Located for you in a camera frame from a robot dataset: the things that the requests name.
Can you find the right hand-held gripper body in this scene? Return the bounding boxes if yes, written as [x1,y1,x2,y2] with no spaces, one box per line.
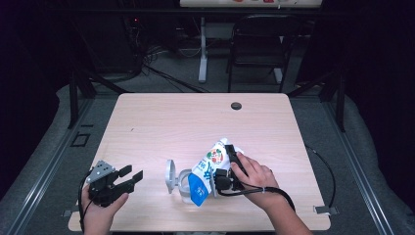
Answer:
[211,167,244,198]

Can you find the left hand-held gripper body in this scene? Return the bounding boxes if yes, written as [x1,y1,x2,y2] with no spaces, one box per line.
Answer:
[86,160,135,209]

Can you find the white printed snack pouch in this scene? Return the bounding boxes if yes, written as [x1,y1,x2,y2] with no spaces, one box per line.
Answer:
[188,137,244,208]

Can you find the clear jar with grey lid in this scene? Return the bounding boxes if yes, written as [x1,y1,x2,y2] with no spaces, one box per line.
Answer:
[164,159,197,205]

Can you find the person's left hand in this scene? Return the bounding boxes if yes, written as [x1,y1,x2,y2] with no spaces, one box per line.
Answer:
[81,187,129,228]

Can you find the person's right hand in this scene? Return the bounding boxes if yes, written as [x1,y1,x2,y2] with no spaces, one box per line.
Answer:
[230,153,282,210]

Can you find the white table leg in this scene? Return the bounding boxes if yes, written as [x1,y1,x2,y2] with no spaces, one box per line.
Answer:
[198,17,208,83]

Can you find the black folding chair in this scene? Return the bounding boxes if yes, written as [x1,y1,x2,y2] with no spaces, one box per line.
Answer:
[226,14,302,93]

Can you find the dark equipment with red light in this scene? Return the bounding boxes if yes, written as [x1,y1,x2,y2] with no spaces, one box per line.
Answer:
[121,16,145,72]

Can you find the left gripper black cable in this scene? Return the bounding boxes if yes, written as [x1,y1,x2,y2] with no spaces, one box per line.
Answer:
[77,169,96,233]

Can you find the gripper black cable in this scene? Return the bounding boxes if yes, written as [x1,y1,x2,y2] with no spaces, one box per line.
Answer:
[217,185,297,213]
[77,169,96,233]

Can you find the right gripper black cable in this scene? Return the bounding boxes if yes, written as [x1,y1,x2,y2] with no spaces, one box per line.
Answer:
[217,185,297,213]

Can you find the grey metal table bracket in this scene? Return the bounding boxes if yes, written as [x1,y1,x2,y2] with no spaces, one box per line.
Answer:
[62,209,84,218]
[313,205,340,216]

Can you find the aluminium floor rail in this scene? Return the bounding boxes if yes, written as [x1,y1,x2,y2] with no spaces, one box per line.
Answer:
[4,97,94,235]
[322,101,395,235]

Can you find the black metal stand frame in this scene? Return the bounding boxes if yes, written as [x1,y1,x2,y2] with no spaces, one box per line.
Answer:
[287,70,346,133]
[68,70,131,129]

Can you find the bundle of black floor cables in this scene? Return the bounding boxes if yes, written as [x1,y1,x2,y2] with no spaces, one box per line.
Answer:
[141,63,209,93]

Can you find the thin black floor cable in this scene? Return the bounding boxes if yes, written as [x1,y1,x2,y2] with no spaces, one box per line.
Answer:
[305,145,337,209]

